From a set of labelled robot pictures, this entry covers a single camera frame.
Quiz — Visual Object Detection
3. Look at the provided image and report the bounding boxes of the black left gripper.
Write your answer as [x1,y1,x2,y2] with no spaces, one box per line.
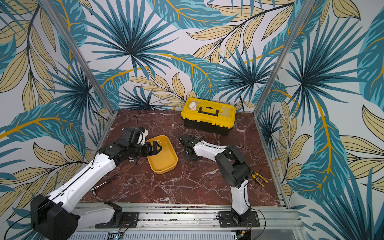
[129,140,163,159]

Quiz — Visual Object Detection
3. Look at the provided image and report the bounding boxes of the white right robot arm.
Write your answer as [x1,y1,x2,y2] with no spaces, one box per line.
[179,135,252,219]

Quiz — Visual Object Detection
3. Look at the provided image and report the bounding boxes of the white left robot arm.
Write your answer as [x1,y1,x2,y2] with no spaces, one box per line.
[31,140,163,240]

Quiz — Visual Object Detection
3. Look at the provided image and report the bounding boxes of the small ratchet tool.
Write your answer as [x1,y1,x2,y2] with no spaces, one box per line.
[90,175,118,196]

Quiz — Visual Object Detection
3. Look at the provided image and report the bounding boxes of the yellow plastic tray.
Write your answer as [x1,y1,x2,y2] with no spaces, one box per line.
[147,135,178,175]

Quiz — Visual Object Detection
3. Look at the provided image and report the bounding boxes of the yellow and black toolbox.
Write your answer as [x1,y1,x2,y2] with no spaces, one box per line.
[181,98,236,136]

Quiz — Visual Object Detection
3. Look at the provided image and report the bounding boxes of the white roll in toolbox lid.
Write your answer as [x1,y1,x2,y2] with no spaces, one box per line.
[189,101,197,111]

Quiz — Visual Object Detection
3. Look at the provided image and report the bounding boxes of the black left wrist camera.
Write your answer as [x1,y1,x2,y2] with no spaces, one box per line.
[121,127,148,145]

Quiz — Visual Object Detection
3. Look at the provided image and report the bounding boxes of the yellow handled pliers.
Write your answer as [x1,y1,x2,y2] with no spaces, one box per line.
[251,172,268,188]

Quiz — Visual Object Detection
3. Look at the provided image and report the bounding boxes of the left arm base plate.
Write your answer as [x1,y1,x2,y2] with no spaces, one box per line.
[95,212,139,229]

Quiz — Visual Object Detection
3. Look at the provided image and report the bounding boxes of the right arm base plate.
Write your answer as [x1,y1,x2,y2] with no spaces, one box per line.
[216,211,260,228]

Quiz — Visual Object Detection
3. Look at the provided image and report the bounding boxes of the aluminium front rail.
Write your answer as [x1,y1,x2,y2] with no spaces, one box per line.
[117,203,309,240]

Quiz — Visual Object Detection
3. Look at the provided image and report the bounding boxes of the left aluminium corner post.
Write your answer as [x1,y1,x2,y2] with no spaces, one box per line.
[40,0,115,116]

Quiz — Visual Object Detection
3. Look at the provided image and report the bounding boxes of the aluminium corner post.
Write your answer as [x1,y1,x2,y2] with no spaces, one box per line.
[40,0,115,116]
[254,1,315,118]

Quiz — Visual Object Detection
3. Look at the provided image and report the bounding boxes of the right aluminium corner post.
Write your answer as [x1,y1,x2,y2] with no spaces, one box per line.
[254,1,315,118]

